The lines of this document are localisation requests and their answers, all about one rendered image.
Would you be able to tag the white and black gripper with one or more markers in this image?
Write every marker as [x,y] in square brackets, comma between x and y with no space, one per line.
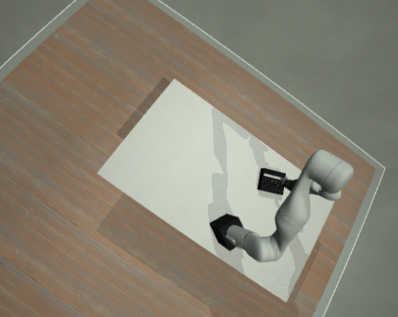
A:
[289,184]

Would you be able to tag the black lighting desk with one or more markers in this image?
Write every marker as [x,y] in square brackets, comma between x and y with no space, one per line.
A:
[269,181]

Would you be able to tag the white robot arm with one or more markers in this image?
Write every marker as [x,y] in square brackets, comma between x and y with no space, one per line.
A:
[323,168]

